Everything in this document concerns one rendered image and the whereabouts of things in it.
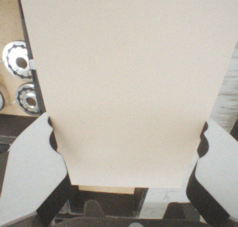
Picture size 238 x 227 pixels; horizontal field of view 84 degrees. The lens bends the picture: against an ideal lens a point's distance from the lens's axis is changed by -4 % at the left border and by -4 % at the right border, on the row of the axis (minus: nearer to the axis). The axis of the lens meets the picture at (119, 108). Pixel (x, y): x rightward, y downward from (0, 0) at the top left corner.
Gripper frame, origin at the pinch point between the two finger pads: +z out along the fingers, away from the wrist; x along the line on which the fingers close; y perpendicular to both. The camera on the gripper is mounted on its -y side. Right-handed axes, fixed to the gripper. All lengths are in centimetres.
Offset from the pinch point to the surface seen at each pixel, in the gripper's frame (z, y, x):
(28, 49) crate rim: 16.8, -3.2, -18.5
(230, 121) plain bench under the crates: 39, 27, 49
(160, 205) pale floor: 107, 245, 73
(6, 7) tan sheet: 26.9, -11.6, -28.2
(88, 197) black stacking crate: 23, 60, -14
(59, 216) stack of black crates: 50, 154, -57
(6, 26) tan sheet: 26.9, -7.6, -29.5
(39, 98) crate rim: 16.7, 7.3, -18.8
